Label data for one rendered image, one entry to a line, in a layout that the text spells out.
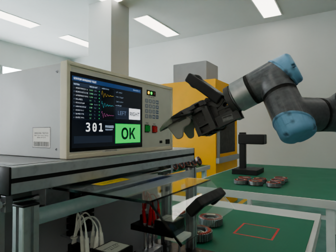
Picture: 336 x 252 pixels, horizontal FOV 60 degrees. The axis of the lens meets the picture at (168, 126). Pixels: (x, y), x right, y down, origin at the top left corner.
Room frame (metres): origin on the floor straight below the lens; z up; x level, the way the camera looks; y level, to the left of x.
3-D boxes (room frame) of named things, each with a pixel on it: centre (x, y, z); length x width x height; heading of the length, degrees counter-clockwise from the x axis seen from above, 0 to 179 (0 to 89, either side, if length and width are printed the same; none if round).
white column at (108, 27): (4.88, 1.00, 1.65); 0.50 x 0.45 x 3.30; 59
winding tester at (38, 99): (0.88, 0.26, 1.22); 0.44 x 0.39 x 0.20; 149
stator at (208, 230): (1.16, -0.12, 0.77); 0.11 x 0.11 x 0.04
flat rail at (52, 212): (0.76, 0.08, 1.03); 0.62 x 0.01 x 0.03; 149
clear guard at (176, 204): (0.61, 0.06, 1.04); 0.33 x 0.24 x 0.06; 59
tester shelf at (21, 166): (0.87, 0.27, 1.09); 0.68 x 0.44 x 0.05; 149
